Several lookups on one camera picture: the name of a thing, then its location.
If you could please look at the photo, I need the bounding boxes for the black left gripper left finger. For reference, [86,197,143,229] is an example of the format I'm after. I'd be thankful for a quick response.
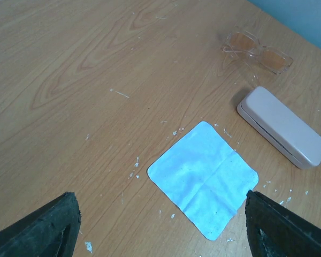
[0,192,81,256]

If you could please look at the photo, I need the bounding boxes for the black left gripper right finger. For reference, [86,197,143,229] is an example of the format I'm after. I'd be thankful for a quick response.
[245,190,321,256]

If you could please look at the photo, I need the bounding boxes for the light blue cleaning cloth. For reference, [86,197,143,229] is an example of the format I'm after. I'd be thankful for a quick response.
[147,122,259,240]

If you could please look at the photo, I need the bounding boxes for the pink glasses case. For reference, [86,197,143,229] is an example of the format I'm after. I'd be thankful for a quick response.
[237,86,321,169]

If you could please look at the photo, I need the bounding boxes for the clear orange-lens sunglasses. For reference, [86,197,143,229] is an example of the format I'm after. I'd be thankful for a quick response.
[222,28,293,74]

